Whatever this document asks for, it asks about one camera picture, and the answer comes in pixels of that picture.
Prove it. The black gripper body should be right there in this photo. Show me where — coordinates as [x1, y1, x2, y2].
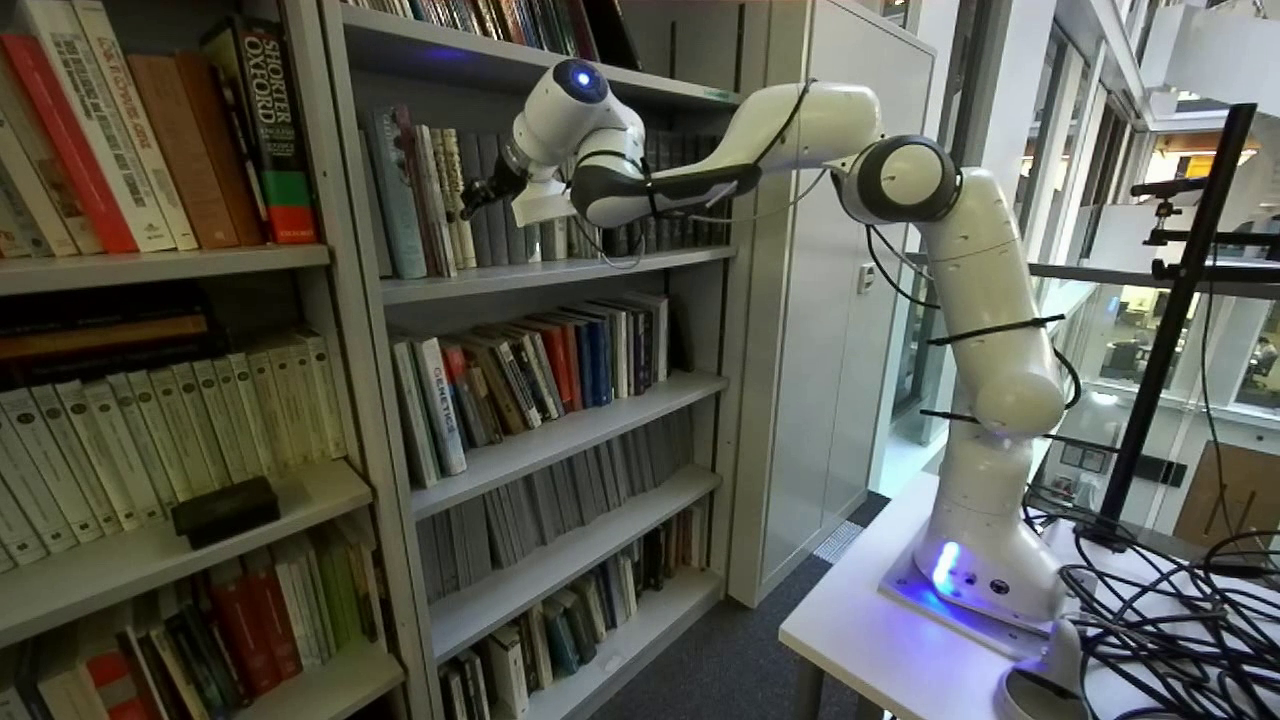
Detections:
[476, 150, 532, 214]

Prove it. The white book with striped cover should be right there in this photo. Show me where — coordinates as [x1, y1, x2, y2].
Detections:
[397, 120, 459, 279]

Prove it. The olive patterned book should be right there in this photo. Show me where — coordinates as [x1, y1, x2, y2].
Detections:
[430, 124, 482, 275]

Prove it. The wide grey book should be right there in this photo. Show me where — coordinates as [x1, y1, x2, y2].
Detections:
[492, 197, 544, 266]

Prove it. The teal book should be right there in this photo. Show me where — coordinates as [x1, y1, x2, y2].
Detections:
[357, 108, 433, 284]

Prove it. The grey metal bookcase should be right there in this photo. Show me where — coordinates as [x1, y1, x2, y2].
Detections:
[318, 0, 752, 720]
[0, 0, 413, 720]

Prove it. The slim red book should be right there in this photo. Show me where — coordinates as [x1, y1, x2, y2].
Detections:
[532, 318, 587, 414]

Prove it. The slim blue book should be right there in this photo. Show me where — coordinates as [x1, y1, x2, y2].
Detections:
[577, 310, 617, 409]

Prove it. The black leaning book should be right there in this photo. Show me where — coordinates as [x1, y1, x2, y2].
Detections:
[573, 0, 644, 73]

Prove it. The white book blue lettering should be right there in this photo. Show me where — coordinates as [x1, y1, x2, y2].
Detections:
[409, 330, 472, 480]

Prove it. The black book green red band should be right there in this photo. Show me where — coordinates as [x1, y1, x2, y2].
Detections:
[229, 15, 324, 250]

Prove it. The brown book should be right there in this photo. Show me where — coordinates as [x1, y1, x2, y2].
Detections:
[169, 46, 267, 250]

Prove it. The orange-brown book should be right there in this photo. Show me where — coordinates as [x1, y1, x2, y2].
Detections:
[122, 52, 247, 257]

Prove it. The white book grey lettering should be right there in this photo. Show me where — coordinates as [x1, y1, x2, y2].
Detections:
[67, 0, 206, 257]

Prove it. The white book red lettering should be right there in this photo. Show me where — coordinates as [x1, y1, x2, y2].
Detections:
[13, 0, 181, 258]

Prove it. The tall grey cabinet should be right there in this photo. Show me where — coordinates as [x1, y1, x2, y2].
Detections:
[723, 0, 940, 611]

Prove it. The small black box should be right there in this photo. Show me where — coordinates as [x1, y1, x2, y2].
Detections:
[169, 472, 290, 550]

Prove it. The dark book lying flat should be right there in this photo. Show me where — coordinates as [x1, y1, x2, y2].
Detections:
[0, 304, 221, 375]

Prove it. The large red book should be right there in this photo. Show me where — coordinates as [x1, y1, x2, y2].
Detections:
[0, 29, 146, 258]

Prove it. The white table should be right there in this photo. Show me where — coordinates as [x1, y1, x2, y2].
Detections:
[776, 472, 1280, 720]

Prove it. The black stand pole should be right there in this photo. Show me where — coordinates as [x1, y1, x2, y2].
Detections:
[1076, 98, 1280, 550]

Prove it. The grey rounded device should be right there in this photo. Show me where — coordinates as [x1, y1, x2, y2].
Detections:
[999, 661, 1096, 720]

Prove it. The brown cardboard box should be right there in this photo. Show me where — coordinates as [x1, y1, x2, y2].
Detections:
[1171, 436, 1280, 556]

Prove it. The black cable on robot arm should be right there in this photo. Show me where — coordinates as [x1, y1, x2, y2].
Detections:
[763, 77, 1090, 457]

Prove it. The black cable bundle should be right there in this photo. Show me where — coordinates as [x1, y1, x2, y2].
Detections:
[1023, 491, 1280, 720]

